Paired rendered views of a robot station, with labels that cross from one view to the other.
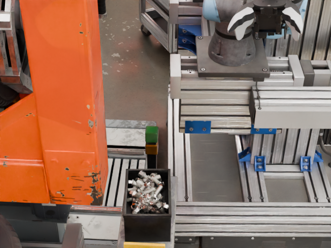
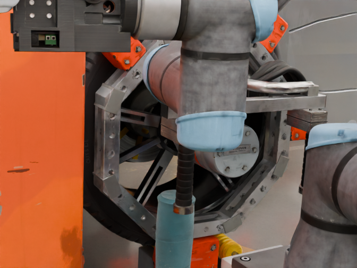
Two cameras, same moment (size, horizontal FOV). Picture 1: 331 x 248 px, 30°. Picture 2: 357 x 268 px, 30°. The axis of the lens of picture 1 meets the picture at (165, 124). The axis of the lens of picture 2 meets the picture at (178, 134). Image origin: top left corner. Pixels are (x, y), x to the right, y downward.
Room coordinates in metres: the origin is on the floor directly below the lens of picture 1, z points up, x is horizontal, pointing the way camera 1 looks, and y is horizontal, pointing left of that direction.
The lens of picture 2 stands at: (0.99, -0.87, 1.25)
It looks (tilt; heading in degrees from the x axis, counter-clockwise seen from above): 14 degrees down; 58
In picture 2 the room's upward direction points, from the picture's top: 3 degrees clockwise
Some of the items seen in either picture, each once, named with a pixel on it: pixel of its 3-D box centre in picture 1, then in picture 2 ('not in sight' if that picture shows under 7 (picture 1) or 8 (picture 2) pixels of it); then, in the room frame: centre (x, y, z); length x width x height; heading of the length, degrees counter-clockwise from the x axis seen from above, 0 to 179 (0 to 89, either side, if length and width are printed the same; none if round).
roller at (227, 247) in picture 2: not in sight; (210, 237); (2.03, 0.58, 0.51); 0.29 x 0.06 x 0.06; 87
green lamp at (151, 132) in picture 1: (151, 134); not in sight; (1.50, 0.04, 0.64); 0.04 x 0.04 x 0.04; 87
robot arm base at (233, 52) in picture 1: (232, 40); (337, 241); (1.70, -0.21, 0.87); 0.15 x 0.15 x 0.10
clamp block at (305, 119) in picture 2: not in sight; (306, 117); (2.06, 0.27, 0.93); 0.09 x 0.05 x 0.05; 87
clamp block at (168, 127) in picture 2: not in sight; (180, 127); (1.73, 0.29, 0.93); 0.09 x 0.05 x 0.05; 87
